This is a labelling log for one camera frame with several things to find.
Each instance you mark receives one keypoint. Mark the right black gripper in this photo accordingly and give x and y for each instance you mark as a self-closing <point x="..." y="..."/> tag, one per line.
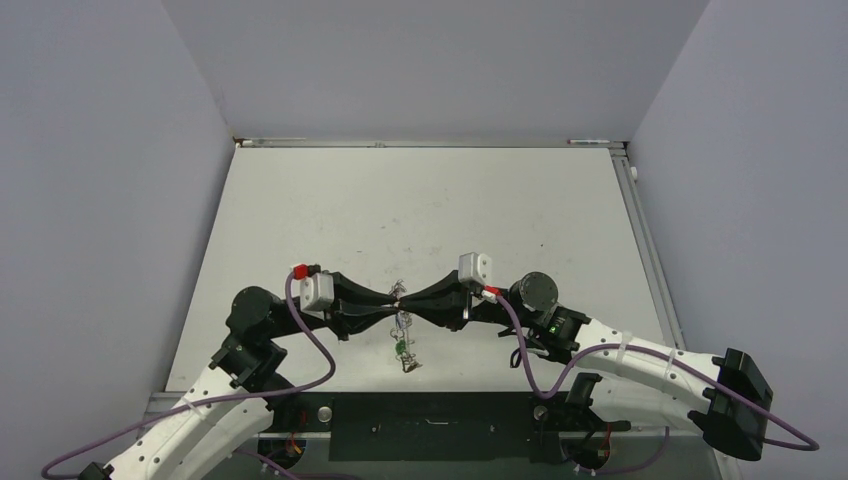
<point x="448" y="301"/>

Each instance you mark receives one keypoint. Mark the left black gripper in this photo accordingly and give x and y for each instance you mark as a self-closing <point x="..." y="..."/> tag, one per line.
<point x="352" y="298"/>

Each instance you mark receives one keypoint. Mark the grey metal keyring disc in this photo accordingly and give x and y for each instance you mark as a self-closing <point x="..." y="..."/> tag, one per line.
<point x="408" y="360"/>

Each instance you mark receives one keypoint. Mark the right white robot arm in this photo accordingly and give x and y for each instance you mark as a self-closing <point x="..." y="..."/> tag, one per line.
<point x="724" y="398"/>

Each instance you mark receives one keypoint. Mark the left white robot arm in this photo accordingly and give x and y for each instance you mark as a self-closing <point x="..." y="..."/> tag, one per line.
<point x="237" y="393"/>

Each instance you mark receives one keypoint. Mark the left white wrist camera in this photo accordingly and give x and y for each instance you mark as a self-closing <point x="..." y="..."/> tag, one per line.
<point x="316" y="288"/>

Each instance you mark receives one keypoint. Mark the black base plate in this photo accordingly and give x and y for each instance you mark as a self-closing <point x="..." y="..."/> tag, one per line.
<point x="435" y="426"/>

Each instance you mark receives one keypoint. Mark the aluminium back rail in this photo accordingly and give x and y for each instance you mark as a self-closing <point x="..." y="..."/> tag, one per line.
<point x="438" y="143"/>

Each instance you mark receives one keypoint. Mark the aluminium rail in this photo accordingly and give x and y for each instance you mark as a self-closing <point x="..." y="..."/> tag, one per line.
<point x="646" y="245"/>
<point x="438" y="143"/>

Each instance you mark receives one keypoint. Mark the aluminium right rail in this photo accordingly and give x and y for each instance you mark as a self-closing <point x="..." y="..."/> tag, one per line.
<point x="646" y="245"/>

